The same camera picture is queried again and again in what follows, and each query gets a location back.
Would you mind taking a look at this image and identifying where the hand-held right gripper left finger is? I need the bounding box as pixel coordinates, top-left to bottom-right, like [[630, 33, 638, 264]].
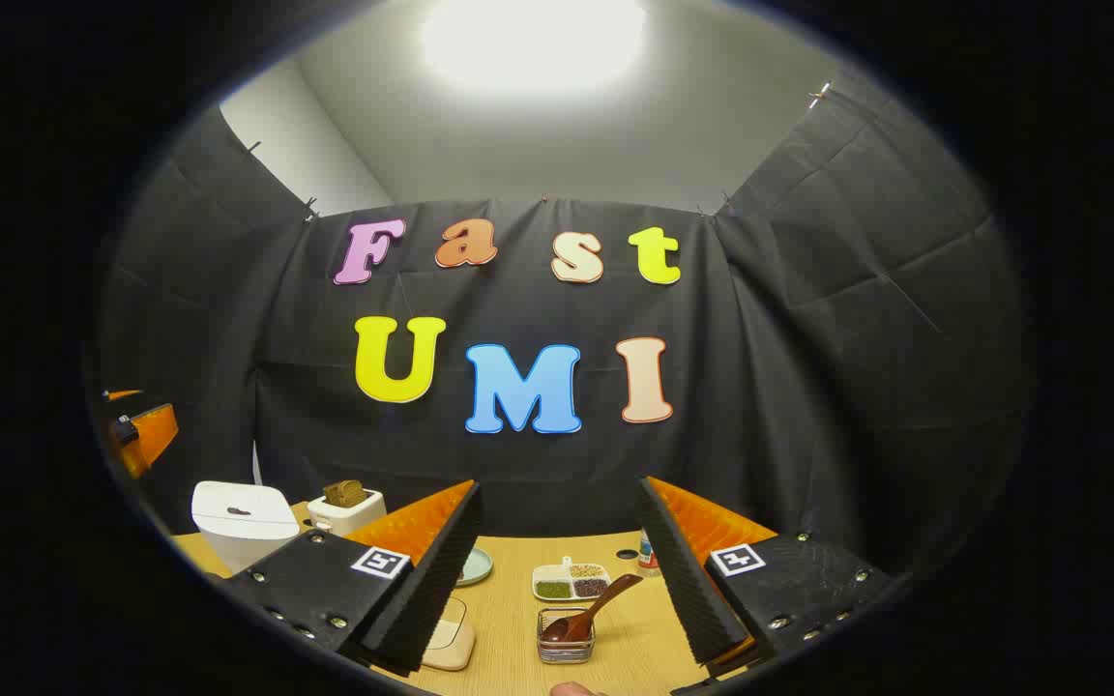
[[226, 480, 483, 677]]

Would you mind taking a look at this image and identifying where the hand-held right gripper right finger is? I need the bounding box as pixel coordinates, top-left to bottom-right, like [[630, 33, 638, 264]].
[[636, 477, 906, 678]]

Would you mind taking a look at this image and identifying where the brown wooden spoon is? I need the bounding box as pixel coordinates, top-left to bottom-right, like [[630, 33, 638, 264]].
[[542, 574, 643, 644]]

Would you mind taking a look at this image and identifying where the white rice cooker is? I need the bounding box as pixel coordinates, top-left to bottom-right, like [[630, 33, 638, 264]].
[[191, 480, 302, 576]]

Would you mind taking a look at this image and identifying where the wire chopstick holder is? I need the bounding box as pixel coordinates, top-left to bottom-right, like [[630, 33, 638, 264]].
[[537, 609, 597, 665]]

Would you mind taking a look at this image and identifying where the light green plate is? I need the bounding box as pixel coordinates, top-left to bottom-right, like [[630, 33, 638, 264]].
[[455, 546, 495, 588]]

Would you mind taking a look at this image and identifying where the cream rectangular board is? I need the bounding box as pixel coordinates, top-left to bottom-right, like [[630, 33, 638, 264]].
[[422, 597, 476, 672]]

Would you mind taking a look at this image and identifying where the white divided grain dish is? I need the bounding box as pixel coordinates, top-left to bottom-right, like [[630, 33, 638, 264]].
[[532, 557, 611, 602]]

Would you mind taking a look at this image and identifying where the white toaster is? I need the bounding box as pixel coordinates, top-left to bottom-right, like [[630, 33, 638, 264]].
[[308, 488, 387, 537]]

